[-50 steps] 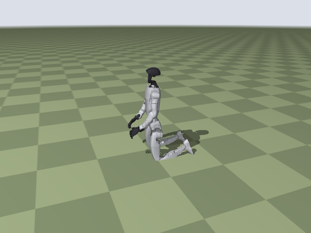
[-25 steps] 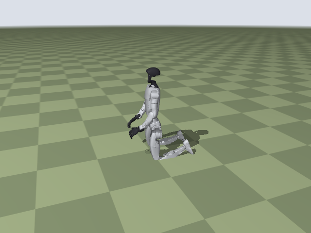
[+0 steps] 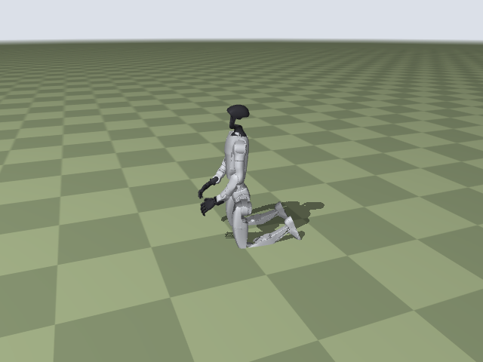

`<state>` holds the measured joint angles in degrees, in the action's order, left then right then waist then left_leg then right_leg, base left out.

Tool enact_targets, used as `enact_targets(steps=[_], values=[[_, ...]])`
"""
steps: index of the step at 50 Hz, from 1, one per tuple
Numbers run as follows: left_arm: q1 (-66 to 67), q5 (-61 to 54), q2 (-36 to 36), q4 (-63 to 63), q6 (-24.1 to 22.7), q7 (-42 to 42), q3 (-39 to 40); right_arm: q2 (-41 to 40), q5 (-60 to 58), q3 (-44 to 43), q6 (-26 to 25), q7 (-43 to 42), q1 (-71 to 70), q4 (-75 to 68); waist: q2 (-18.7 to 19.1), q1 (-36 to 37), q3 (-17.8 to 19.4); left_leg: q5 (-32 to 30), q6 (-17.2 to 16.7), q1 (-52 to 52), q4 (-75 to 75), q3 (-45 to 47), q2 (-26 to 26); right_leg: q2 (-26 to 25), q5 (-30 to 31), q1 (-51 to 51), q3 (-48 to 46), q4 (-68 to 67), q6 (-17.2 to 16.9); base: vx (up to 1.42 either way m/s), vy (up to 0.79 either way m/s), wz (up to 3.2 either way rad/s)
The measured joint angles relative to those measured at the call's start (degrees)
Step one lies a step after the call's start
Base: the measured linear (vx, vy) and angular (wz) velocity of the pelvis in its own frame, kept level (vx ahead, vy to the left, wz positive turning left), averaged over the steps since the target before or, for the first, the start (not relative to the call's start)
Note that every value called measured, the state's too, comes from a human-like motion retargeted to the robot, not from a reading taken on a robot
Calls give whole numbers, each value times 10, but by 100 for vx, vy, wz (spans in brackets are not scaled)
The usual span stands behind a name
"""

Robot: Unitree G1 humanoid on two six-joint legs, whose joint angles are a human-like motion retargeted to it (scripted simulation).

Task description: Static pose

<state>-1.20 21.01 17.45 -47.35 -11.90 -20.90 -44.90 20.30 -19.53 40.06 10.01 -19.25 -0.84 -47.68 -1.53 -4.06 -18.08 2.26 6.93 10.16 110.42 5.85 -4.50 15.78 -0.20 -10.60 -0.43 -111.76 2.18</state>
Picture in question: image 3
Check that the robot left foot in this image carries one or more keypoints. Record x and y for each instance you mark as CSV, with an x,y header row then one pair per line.
x,y
289,222

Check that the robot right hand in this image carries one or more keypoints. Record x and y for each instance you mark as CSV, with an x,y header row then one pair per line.
x,y
207,185

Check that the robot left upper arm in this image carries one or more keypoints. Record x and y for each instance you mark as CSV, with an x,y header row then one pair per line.
x,y
239,151

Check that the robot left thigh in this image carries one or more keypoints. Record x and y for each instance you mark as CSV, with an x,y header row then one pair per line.
x,y
239,222

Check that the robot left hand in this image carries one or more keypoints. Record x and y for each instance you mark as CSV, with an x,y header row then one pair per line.
x,y
209,204

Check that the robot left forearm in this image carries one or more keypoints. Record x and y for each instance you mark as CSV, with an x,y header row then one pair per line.
x,y
230,188

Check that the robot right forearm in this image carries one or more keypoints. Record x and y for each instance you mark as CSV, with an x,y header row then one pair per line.
x,y
221,171

